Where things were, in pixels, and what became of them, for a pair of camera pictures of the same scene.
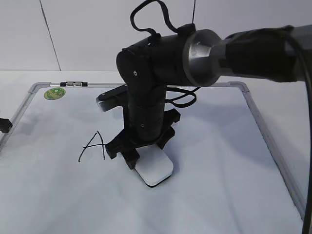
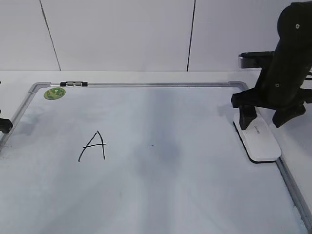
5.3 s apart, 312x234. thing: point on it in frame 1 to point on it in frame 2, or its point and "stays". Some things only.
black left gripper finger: x=5 y=125 stays
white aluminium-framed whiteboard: x=230 y=176 stays
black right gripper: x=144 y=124 to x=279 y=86
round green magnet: x=55 y=93 stays
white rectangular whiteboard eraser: x=153 y=165 to x=257 y=140
